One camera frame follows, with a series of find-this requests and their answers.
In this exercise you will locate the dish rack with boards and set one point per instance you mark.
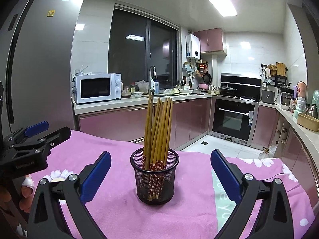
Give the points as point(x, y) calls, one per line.
point(274, 75)

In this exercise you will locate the white microwave oven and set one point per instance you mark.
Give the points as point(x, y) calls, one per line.
point(97, 87)

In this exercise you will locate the dark kitchen window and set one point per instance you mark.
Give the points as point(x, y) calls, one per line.
point(136, 43)

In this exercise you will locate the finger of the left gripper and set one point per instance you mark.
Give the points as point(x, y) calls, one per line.
point(22, 134)
point(13, 151)

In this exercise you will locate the grey refrigerator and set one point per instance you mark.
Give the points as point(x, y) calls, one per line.
point(36, 45)

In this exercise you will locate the pink floral tablecloth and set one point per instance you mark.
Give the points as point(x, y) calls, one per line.
point(198, 209)

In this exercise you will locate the white water heater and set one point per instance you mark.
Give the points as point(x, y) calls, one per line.
point(193, 47)

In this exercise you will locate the white bowl on counter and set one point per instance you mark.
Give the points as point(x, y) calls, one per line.
point(137, 94)

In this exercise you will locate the left hand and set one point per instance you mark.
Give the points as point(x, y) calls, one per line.
point(27, 191)

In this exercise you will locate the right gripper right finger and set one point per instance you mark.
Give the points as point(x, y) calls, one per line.
point(274, 219)

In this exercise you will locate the pink lower cabinets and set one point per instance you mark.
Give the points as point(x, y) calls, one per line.
point(184, 119)

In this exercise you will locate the pink upper cabinet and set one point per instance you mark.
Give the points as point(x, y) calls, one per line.
point(212, 41)

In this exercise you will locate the bamboo steamer basket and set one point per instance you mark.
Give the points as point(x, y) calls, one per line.
point(308, 122)

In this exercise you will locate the bamboo chopstick red handle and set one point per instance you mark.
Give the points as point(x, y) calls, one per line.
point(162, 164)
point(153, 194)
point(159, 134)
point(155, 127)
point(159, 158)
point(168, 134)

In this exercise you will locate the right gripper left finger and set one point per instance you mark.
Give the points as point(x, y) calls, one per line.
point(46, 218)

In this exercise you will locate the built-in black oven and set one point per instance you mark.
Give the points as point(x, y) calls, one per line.
point(235, 108)

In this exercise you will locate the black mesh utensil cup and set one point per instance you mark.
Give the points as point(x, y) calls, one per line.
point(142, 178)

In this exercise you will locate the chrome kitchen faucet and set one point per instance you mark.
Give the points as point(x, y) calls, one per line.
point(152, 77)

